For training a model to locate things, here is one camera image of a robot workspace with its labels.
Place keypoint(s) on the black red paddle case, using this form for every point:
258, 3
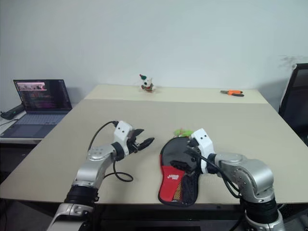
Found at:
173, 183

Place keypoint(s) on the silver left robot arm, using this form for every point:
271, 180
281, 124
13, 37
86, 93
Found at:
93, 163

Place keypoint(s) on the white plush dog toy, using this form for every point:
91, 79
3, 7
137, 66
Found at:
146, 84

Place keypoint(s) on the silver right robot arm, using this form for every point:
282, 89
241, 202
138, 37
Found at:
250, 175

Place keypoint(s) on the black office chair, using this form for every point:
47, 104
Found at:
294, 101

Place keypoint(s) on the black device with green light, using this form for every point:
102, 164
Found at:
12, 112

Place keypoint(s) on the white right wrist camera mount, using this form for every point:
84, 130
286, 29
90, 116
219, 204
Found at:
204, 144

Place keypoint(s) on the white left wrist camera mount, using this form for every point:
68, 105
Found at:
122, 133

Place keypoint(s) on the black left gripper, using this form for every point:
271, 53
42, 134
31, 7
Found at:
134, 145

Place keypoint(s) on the black table frame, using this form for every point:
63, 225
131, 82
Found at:
168, 215

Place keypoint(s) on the red green zipper pull charm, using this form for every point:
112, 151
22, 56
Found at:
181, 132

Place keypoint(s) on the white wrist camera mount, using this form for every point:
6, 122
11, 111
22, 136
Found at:
122, 133
204, 144

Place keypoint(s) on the open grey laptop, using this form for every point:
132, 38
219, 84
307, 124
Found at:
36, 118

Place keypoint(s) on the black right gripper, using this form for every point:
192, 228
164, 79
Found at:
195, 162

